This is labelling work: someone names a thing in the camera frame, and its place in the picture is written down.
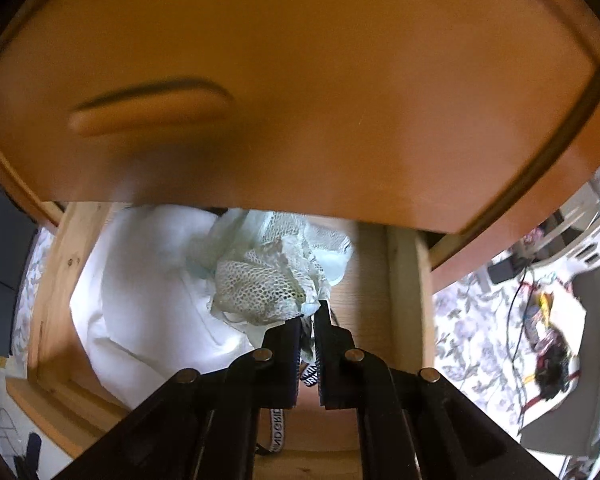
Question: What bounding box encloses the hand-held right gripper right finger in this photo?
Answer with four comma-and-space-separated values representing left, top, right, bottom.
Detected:
314, 300, 551, 480

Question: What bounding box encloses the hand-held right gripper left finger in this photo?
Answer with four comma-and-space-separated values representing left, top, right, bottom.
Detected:
55, 317, 303, 480

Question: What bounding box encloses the black lettered elastic waistband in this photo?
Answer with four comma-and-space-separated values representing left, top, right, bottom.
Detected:
255, 310, 326, 456

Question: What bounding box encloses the cream mesh garment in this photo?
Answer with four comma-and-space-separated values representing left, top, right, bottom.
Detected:
180, 207, 355, 326

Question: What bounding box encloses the white cloth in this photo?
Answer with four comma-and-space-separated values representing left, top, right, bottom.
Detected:
70, 205, 261, 411

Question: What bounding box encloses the grey floral white blanket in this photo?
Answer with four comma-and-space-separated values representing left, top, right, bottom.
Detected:
17, 230, 588, 441

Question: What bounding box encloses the black charger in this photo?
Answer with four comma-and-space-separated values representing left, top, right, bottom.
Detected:
490, 260, 518, 283

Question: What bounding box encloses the dark cloth item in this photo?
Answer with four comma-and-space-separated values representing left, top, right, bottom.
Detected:
532, 330, 581, 401

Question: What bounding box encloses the white bookshelf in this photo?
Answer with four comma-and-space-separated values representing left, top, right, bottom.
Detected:
490, 160, 600, 286

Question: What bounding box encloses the wooden nightstand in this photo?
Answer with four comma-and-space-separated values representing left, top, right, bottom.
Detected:
0, 0, 600, 273

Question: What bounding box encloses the black charger cable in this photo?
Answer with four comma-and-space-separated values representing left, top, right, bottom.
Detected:
507, 265, 541, 401

